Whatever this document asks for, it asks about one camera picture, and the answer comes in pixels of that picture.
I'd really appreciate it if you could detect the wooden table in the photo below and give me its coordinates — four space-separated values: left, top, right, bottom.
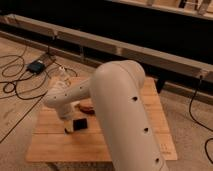
26 77 178 171

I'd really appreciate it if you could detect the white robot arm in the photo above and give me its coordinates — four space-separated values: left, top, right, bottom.
44 60 169 171

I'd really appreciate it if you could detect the black cable right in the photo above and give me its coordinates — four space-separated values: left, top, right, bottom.
188 75 213 165

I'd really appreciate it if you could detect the blue power adapter box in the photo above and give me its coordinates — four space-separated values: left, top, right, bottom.
27 61 45 74

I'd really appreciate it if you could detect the long wooden rail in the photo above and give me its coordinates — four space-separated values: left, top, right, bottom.
0 13 213 105

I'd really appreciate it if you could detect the black eraser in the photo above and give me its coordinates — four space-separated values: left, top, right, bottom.
73 118 88 131

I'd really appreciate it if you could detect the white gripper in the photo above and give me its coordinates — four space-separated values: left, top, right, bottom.
57 105 77 131

